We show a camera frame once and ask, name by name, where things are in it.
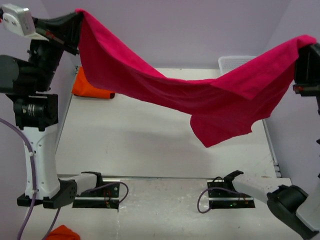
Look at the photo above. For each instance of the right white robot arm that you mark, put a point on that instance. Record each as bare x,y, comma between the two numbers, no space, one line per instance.
289,204

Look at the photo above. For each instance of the pink t shirt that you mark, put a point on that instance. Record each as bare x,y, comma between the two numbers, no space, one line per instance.
219,108

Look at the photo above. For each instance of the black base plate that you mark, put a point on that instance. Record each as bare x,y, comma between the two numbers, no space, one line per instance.
105,198
220,199

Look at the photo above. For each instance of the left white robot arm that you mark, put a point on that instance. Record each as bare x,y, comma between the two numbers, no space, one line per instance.
27,83

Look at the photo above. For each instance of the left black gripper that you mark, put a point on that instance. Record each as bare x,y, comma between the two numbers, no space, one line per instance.
66,29

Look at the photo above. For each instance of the folded orange t shirt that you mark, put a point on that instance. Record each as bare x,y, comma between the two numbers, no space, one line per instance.
82,88

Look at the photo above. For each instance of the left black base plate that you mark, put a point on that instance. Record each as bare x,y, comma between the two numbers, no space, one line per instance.
105,198

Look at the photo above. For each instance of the orange cloth at bottom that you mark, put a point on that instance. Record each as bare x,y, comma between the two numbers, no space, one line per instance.
63,233

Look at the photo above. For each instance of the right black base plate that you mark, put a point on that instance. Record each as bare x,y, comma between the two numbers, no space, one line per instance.
220,199

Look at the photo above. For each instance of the white plastic basket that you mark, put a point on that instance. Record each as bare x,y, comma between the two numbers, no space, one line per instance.
229,63

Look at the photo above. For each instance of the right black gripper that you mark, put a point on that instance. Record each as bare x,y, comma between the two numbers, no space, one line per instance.
307,70

